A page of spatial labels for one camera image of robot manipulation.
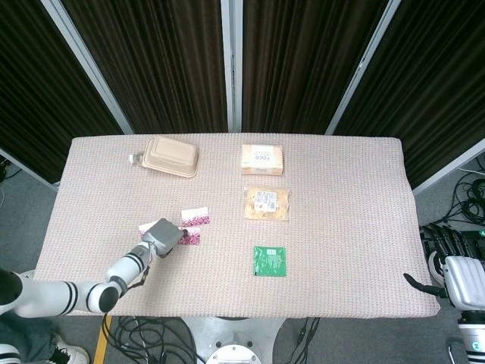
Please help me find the yellow floor tape strip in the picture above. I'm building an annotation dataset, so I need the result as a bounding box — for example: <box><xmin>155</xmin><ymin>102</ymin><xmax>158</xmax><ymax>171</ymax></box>
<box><xmin>92</xmin><ymin>314</ymin><xmax>114</xmax><ymax>364</ymax></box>

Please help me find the cream snack box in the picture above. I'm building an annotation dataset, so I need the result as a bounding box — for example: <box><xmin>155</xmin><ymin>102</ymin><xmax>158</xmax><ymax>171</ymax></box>
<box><xmin>241</xmin><ymin>143</ymin><xmax>284</xmax><ymax>177</ymax></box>

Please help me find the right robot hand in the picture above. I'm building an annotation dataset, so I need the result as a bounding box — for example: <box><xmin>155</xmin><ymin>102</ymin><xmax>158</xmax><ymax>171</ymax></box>
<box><xmin>403</xmin><ymin>224</ymin><xmax>485</xmax><ymax>312</ymax></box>

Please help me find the silver partition post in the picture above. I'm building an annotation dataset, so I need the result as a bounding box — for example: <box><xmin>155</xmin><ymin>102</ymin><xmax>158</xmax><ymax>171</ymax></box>
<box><xmin>324</xmin><ymin>0</ymin><xmax>402</xmax><ymax>136</ymax></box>
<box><xmin>40</xmin><ymin>0</ymin><xmax>134</xmax><ymax>134</ymax></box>
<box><xmin>221</xmin><ymin>0</ymin><xmax>243</xmax><ymax>133</ymax></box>

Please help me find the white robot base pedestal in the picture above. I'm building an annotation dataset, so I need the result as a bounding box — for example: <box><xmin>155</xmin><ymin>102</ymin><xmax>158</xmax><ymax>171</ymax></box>
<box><xmin>181</xmin><ymin>316</ymin><xmax>289</xmax><ymax>364</ymax></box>

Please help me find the person leg in jeans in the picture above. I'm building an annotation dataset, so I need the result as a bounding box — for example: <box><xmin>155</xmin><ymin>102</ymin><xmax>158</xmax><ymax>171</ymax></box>
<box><xmin>0</xmin><ymin>314</ymin><xmax>58</xmax><ymax>364</ymax></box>

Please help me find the black device with indicator lights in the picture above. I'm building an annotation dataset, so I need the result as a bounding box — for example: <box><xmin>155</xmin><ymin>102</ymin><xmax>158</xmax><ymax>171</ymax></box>
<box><xmin>420</xmin><ymin>227</ymin><xmax>485</xmax><ymax>261</ymax></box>

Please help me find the beige food container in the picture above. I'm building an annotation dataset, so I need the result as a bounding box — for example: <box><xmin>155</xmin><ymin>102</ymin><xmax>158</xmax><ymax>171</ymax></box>
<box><xmin>142</xmin><ymin>136</ymin><xmax>201</xmax><ymax>178</ymax></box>

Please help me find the dark brown curtain panel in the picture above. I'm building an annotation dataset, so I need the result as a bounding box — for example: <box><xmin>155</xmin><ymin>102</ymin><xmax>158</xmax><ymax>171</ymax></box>
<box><xmin>333</xmin><ymin>0</ymin><xmax>485</xmax><ymax>189</ymax></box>
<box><xmin>241</xmin><ymin>0</ymin><xmax>391</xmax><ymax>133</ymax></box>
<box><xmin>60</xmin><ymin>0</ymin><xmax>228</xmax><ymax>134</ymax></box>
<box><xmin>0</xmin><ymin>0</ymin><xmax>124</xmax><ymax>183</ymax></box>

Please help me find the white sneaker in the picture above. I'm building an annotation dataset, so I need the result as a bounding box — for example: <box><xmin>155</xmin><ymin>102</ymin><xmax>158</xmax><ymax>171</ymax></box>
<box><xmin>427</xmin><ymin>249</ymin><xmax>448</xmax><ymax>284</ymax></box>
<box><xmin>48</xmin><ymin>332</ymin><xmax>91</xmax><ymax>364</ymax></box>

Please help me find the pink woven tablecloth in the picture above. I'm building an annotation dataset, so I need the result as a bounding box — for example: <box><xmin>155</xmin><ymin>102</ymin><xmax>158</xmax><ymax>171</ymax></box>
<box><xmin>28</xmin><ymin>134</ymin><xmax>443</xmax><ymax>319</ymax></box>

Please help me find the black cable with connector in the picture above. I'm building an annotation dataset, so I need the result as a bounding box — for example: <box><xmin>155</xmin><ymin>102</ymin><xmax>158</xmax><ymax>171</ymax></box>
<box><xmin>291</xmin><ymin>317</ymin><xmax>321</xmax><ymax>364</ymax></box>

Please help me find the green sachet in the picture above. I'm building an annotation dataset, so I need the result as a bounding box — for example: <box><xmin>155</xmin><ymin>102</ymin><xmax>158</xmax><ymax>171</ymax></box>
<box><xmin>252</xmin><ymin>245</ymin><xmax>288</xmax><ymax>278</ymax></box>

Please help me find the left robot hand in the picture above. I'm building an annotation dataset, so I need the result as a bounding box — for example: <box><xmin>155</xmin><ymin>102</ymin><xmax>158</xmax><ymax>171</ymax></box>
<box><xmin>140</xmin><ymin>218</ymin><xmax>189</xmax><ymax>259</ymax></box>

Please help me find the black floor cable bundle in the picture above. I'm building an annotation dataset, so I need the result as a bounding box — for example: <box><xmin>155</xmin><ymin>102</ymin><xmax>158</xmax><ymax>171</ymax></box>
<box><xmin>420</xmin><ymin>157</ymin><xmax>485</xmax><ymax>231</ymax></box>
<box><xmin>0</xmin><ymin>157</ymin><xmax>22</xmax><ymax>183</ymax></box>
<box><xmin>108</xmin><ymin>316</ymin><xmax>198</xmax><ymax>364</ymax></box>

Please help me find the clear snack bag with label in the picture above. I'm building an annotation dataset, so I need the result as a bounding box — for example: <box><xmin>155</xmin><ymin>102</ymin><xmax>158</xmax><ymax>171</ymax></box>
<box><xmin>243</xmin><ymin>185</ymin><xmax>292</xmax><ymax>221</ymax></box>

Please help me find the silver partition rail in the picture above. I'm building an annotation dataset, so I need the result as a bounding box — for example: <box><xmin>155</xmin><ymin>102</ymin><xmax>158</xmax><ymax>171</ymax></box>
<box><xmin>0</xmin><ymin>146</ymin><xmax>60</xmax><ymax>190</ymax></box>
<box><xmin>411</xmin><ymin>138</ymin><xmax>485</xmax><ymax>196</ymax></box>

